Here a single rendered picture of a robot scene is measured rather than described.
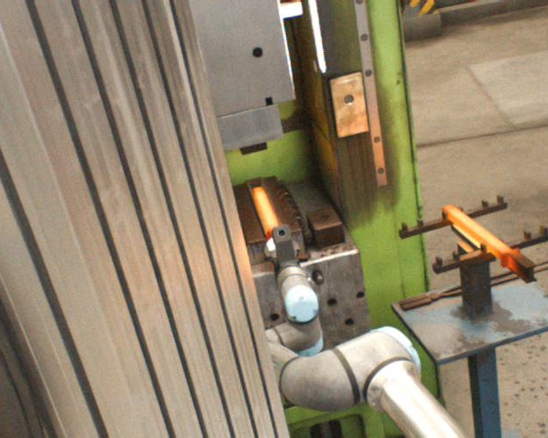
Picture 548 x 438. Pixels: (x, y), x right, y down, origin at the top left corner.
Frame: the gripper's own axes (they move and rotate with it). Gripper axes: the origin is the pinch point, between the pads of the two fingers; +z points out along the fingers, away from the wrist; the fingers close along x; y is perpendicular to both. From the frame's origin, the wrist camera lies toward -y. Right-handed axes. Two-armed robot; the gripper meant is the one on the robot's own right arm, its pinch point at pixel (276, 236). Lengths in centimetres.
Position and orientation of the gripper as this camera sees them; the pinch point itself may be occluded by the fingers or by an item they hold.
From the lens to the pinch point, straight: 204.7
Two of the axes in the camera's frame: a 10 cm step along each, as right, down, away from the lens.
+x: 9.7, -2.4, 0.7
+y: 1.8, 8.8, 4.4
